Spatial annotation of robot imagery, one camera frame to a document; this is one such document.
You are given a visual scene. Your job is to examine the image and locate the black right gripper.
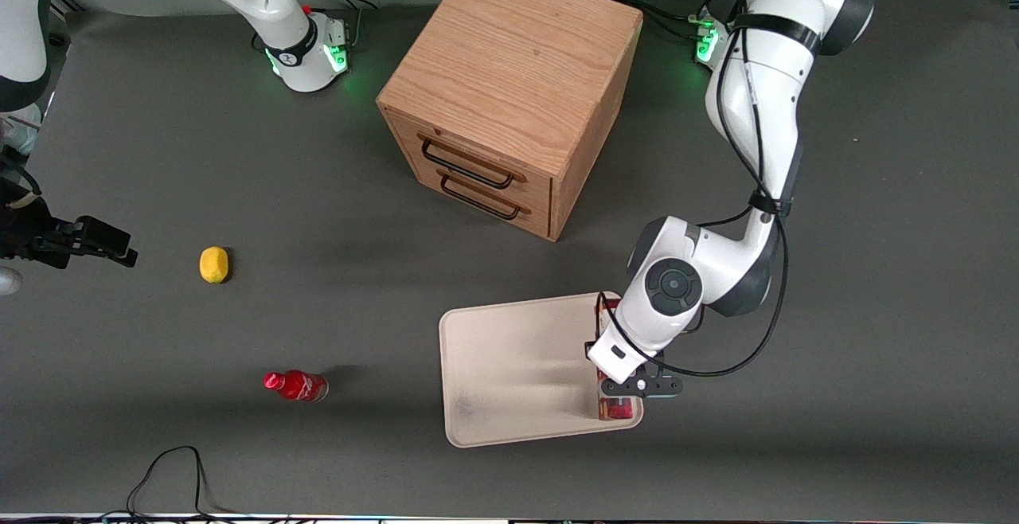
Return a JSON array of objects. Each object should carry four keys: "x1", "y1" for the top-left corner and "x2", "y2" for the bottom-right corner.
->
[{"x1": 0, "y1": 180, "x2": 139, "y2": 270}]

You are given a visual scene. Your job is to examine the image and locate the red cookie box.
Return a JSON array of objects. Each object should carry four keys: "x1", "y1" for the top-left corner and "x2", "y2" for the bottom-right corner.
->
[{"x1": 594, "y1": 295, "x2": 635, "y2": 423}]

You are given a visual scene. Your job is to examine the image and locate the beige plastic tray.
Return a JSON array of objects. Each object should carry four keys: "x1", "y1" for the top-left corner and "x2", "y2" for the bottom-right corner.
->
[{"x1": 439, "y1": 291, "x2": 644, "y2": 449}]

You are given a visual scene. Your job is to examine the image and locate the yellow lemon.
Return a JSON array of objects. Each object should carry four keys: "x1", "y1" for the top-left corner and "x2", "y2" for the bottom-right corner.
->
[{"x1": 198, "y1": 246, "x2": 230, "y2": 284}]

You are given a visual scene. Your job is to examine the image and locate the red soda bottle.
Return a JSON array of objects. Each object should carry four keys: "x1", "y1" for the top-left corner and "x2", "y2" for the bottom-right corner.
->
[{"x1": 263, "y1": 370, "x2": 330, "y2": 403}]

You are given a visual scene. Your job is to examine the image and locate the wooden drawer cabinet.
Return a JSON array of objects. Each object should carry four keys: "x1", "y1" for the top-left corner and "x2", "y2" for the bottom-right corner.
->
[{"x1": 376, "y1": 0, "x2": 644, "y2": 243}]

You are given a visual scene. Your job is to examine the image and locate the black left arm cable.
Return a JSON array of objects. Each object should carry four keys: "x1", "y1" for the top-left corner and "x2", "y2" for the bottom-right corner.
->
[{"x1": 607, "y1": 0, "x2": 910, "y2": 379}]

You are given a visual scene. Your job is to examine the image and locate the black cable loop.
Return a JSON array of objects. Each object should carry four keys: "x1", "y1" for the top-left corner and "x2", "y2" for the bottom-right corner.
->
[{"x1": 126, "y1": 445, "x2": 240, "y2": 520}]

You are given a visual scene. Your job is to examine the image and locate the black metal drawer handle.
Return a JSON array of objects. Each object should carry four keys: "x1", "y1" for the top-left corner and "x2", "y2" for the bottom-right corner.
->
[
  {"x1": 437, "y1": 169, "x2": 532, "y2": 221},
  {"x1": 417, "y1": 135, "x2": 528, "y2": 190}
]

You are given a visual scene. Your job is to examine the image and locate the black left base cable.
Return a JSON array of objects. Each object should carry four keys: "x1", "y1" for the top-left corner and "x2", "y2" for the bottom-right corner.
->
[{"x1": 608, "y1": 0, "x2": 717, "y2": 41}]

